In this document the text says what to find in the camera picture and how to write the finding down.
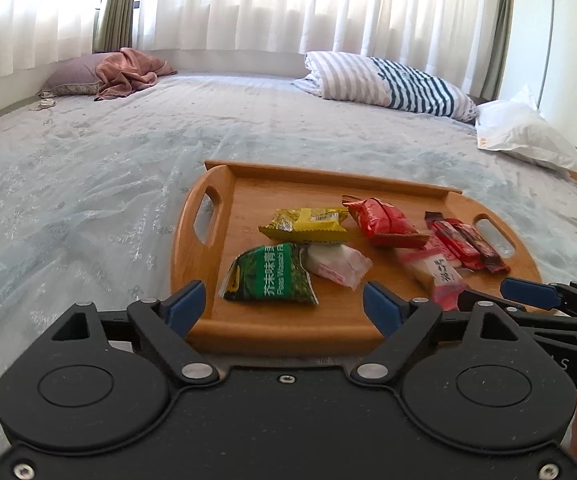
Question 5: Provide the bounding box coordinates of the pink crumpled cloth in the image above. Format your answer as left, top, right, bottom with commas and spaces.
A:
93, 47, 178, 103

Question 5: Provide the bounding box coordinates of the narrow white sheer curtain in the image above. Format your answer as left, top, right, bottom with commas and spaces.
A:
0, 0, 110, 92

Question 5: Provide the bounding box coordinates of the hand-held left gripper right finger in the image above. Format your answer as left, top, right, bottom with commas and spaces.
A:
351, 282, 540, 387

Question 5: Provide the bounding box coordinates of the white plastic bag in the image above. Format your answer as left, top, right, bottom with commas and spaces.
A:
474, 85, 577, 182

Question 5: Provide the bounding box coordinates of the yellow snack packet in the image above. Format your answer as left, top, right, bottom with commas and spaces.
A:
259, 207, 350, 244

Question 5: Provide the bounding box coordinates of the puffy red snack packet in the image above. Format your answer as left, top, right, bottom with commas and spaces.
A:
342, 196, 433, 249

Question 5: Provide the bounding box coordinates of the blue white striped pillow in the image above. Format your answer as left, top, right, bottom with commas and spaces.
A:
291, 51, 480, 122

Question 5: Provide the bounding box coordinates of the purple pillow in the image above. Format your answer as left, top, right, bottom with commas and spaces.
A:
36, 54, 120, 99

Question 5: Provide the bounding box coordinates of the white pink candy packet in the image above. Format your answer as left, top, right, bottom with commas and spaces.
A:
303, 242, 374, 291

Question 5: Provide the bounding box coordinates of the wooden tray with handles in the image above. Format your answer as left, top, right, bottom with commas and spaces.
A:
170, 160, 543, 356

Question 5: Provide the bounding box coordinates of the pale blue bedspread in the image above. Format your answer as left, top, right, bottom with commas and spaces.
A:
0, 70, 577, 461

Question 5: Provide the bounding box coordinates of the red snack bar packet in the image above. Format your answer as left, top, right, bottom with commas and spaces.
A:
425, 211, 485, 272

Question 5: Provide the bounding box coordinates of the dark brown snack bar packet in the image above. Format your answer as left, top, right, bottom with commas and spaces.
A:
456, 219, 512, 275

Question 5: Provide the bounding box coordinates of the green pea snack packet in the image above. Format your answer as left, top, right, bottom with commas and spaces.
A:
218, 242, 320, 307

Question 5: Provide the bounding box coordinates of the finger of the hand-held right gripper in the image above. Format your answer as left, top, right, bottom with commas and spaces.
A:
499, 277, 577, 319
457, 289, 577, 334

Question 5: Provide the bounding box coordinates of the green curtain by white wall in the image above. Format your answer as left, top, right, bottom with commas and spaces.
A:
483, 0, 515, 102

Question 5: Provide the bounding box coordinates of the wide white sheer curtain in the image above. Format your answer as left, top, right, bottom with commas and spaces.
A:
135, 0, 508, 92

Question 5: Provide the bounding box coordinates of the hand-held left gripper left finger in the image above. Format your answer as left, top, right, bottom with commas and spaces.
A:
32, 281, 220, 387

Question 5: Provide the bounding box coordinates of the white red snack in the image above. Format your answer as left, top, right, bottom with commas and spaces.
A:
397, 246, 468, 312

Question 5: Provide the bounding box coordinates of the green curtain between sheers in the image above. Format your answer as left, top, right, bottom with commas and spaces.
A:
92, 0, 142, 57

